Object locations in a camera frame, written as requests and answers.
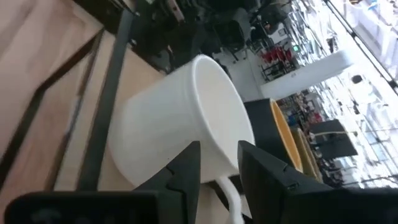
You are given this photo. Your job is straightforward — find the black office chair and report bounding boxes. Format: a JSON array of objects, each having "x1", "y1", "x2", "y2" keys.
[{"x1": 216, "y1": 19, "x2": 250, "y2": 62}]

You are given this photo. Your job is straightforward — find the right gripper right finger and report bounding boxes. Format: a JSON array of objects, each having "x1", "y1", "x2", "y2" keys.
[{"x1": 238, "y1": 140, "x2": 333, "y2": 224}]

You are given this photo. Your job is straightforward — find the white pillar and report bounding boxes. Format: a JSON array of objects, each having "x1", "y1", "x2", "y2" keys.
[{"x1": 259, "y1": 49, "x2": 355, "y2": 100}]

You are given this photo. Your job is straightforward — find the white mug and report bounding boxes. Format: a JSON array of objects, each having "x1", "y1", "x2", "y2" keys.
[{"x1": 107, "y1": 54, "x2": 256, "y2": 224}]

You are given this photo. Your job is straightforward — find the black mug with yellow inside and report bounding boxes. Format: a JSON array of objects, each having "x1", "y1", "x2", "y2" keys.
[{"x1": 244, "y1": 98, "x2": 304, "y2": 174}]

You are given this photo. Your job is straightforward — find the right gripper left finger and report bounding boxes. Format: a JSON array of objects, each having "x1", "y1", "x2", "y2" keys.
[{"x1": 133, "y1": 140, "x2": 201, "y2": 224}]

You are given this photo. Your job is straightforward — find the red objects on rack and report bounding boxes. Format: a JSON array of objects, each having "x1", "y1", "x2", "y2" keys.
[{"x1": 262, "y1": 45, "x2": 294, "y2": 65}]

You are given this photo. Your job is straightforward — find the wooden shelf with metal ends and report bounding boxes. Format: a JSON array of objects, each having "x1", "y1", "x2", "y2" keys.
[{"x1": 0, "y1": 9, "x2": 249, "y2": 224}]

